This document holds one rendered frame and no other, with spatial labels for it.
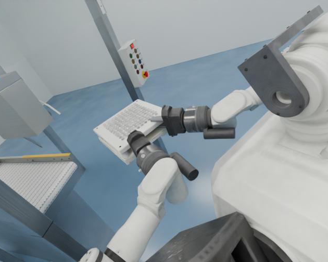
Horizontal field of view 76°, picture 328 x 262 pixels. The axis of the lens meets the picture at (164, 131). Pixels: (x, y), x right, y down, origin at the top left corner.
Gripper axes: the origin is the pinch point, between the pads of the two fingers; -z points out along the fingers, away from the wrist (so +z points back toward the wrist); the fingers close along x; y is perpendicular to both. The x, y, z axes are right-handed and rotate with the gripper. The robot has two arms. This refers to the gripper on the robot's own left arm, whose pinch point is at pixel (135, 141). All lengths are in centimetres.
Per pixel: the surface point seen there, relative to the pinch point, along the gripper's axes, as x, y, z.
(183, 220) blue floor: 103, 8, -26
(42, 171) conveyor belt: 14, -40, -40
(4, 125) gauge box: -14, -37, -38
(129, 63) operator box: -4, 29, -68
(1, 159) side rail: 11, -61, -72
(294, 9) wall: 67, 336, -161
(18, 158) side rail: 11, -51, -61
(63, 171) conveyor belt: 13.7, -31.0, -30.1
